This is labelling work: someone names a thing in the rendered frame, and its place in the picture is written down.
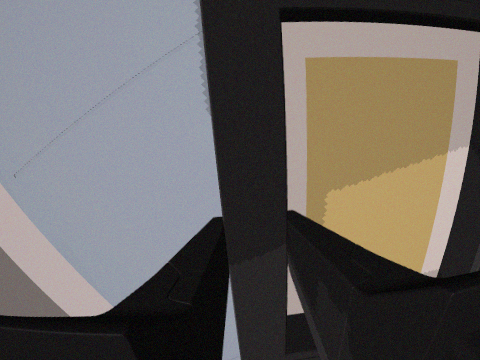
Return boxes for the grey flat board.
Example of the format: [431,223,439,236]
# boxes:
[0,0,223,307]

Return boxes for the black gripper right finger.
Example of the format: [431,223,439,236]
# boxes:
[287,211,480,360]

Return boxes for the black picture frame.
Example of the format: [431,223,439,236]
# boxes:
[200,0,480,360]

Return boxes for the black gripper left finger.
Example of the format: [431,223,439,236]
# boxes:
[0,217,229,360]

